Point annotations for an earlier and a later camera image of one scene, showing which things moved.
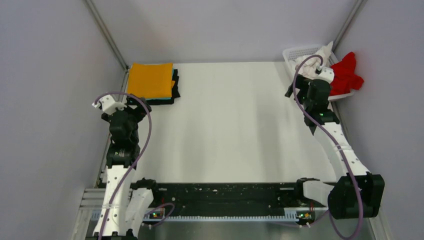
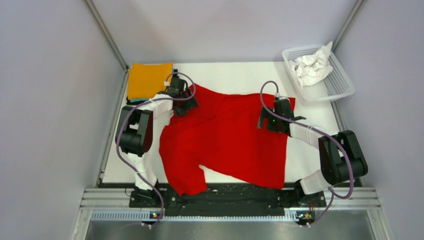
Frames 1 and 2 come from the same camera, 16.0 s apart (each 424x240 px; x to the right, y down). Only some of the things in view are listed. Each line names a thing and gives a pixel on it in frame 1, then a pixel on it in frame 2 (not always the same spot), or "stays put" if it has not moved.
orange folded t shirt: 150,80 stays put
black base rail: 248,197 stays put
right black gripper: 302,83 to 270,127
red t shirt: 344,79 to 222,134
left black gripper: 139,111 to 190,103
